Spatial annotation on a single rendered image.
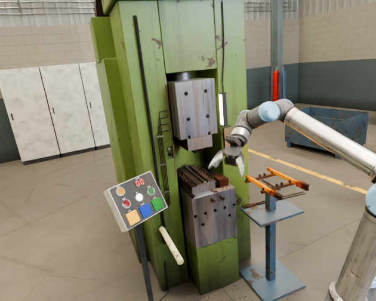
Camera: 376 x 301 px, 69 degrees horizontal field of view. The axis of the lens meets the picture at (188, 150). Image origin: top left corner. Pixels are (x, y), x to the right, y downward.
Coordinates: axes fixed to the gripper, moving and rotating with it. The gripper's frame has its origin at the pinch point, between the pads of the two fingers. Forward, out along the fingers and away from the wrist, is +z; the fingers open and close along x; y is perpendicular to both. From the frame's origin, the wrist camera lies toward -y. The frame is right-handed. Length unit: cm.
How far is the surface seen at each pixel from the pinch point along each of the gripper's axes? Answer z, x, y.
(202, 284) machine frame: 21, 29, 148
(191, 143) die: -48, 47, 49
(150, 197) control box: -1, 58, 54
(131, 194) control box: 5, 66, 44
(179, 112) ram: -56, 55, 27
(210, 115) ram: -69, 38, 40
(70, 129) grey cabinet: -209, 490, 302
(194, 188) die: -29, 43, 79
